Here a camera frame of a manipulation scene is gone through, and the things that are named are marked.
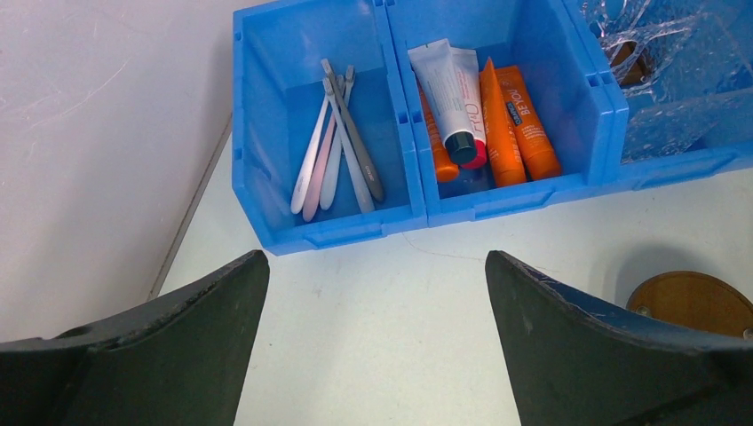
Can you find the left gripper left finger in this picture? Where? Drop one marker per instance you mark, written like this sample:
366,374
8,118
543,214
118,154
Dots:
180,359

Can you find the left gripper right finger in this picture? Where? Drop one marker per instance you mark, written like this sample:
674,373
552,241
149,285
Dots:
575,359

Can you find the brown wooden oval tray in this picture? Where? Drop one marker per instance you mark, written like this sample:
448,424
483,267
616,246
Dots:
695,300

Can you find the orange Beyou toothpaste tube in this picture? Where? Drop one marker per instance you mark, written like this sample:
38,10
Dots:
537,151

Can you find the pink toothbrush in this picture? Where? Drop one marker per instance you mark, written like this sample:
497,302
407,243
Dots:
313,194

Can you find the pale white toothbrush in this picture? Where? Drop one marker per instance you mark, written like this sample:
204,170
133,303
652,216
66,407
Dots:
329,184

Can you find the light grey toothbrush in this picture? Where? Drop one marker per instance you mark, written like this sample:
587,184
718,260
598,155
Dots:
363,197

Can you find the white toothpaste tube red cap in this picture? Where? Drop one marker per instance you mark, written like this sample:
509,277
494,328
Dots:
468,75

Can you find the white toothpaste tube dark cap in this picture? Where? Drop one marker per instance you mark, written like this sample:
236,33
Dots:
435,68

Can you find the small orange tube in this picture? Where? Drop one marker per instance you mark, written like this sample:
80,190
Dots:
445,170

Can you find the blue three-compartment bin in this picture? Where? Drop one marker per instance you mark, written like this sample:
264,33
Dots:
354,120

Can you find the clear holder with brown lid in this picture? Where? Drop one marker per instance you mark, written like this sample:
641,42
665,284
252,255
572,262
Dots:
685,69

